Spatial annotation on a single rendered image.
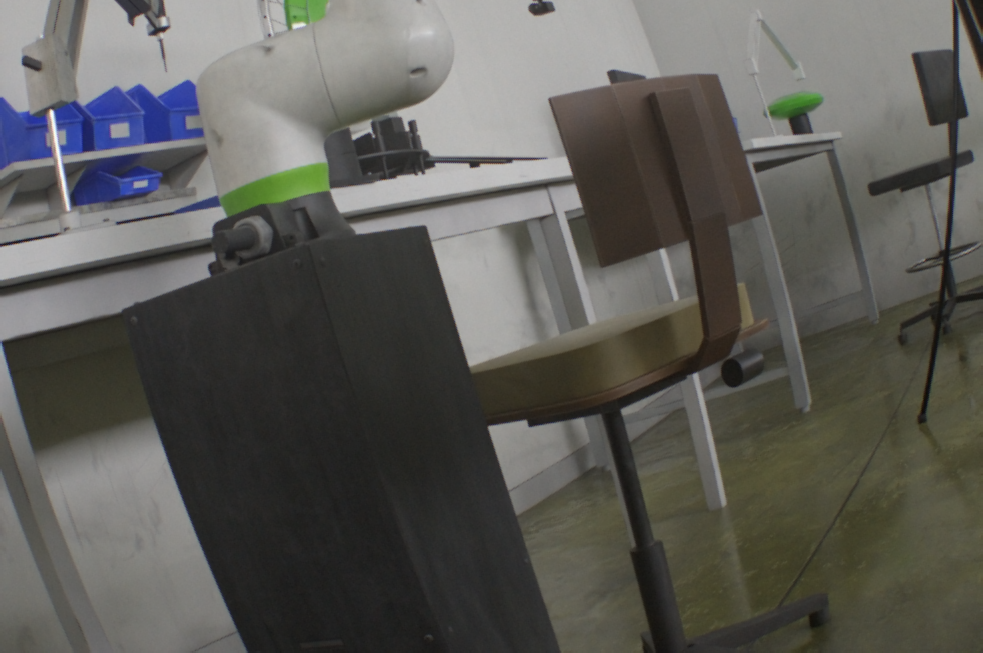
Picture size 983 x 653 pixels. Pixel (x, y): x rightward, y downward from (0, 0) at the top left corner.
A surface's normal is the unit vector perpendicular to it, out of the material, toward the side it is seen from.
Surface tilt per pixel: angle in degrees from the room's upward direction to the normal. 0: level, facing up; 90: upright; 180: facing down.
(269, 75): 86
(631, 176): 90
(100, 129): 99
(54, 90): 90
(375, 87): 127
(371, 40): 81
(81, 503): 90
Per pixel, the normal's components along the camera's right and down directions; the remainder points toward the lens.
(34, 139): 0.88, -0.10
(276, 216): 0.85, -0.43
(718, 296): 0.64, -0.04
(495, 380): -0.74, 0.21
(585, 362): -0.22, 0.04
